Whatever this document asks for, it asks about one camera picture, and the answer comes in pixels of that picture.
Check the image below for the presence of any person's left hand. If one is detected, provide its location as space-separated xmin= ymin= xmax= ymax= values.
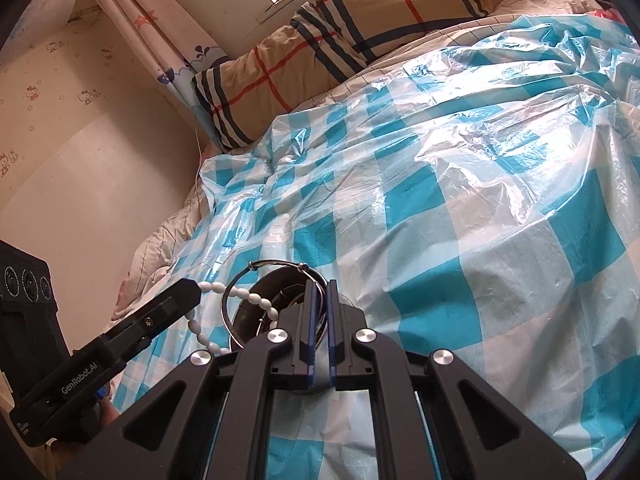
xmin=97 ymin=397 xmax=122 ymax=426

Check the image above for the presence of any white bead bracelet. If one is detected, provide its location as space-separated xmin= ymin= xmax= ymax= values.
xmin=185 ymin=280 xmax=283 ymax=359

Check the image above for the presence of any thin white cable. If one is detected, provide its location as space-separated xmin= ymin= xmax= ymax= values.
xmin=192 ymin=110 xmax=207 ymax=162

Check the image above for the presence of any plaid pillow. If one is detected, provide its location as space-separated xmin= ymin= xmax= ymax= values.
xmin=192 ymin=2 xmax=371 ymax=151
xmin=290 ymin=0 xmax=493 ymax=61

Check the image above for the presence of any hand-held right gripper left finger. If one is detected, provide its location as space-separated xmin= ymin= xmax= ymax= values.
xmin=60 ymin=281 xmax=318 ymax=480

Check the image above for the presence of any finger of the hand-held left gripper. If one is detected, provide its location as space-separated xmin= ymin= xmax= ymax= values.
xmin=102 ymin=279 xmax=202 ymax=358

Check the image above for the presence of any black box with round dials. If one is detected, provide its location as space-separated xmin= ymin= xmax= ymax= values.
xmin=0 ymin=240 xmax=68 ymax=401

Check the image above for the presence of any silver bangle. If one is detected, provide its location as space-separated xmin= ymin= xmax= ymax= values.
xmin=221 ymin=258 xmax=331 ymax=351

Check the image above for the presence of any round metal tin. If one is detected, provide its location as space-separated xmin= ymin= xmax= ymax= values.
xmin=229 ymin=267 xmax=366 ymax=396

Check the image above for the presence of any patterned curtain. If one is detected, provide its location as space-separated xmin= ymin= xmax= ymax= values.
xmin=70 ymin=0 xmax=231 ymax=111

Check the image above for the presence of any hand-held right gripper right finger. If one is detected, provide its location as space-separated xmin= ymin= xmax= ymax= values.
xmin=327 ymin=280 xmax=586 ymax=480

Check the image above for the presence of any blue checked plastic sheet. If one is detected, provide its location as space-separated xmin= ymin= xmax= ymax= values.
xmin=112 ymin=12 xmax=640 ymax=480

